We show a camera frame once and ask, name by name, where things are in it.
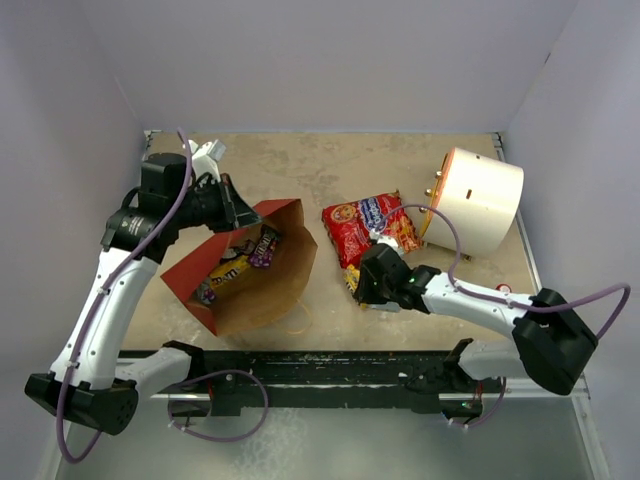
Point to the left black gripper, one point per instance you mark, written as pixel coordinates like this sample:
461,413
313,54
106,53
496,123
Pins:
242,213

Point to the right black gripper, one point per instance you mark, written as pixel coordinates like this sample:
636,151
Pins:
364,294

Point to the purple candy packet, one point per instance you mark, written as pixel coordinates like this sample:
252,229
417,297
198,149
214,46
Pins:
263,252

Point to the red cookie snack bag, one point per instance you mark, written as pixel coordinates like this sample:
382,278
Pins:
349,226

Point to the red paper bag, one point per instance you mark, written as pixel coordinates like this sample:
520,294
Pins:
258,297

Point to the yellow candy packet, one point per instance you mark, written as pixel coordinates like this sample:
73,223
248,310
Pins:
351,277
226,272

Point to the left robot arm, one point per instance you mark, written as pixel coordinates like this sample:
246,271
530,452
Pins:
84,385

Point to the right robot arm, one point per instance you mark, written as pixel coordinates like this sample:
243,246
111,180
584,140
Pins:
549,342

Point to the silver crumpled wrapper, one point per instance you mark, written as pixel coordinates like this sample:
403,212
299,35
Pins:
205,294

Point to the red black stamp knob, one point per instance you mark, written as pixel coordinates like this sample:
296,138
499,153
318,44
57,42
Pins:
503,287

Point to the white cylindrical drawer toy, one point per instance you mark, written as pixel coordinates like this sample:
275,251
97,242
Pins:
479,195

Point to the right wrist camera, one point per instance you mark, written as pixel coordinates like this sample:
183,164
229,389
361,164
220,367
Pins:
377,237

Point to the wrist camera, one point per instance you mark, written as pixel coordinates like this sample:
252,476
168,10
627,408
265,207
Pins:
206,157
377,237

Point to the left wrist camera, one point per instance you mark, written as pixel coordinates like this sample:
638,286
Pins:
206,157

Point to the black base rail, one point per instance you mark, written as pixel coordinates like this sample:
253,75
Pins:
423,382

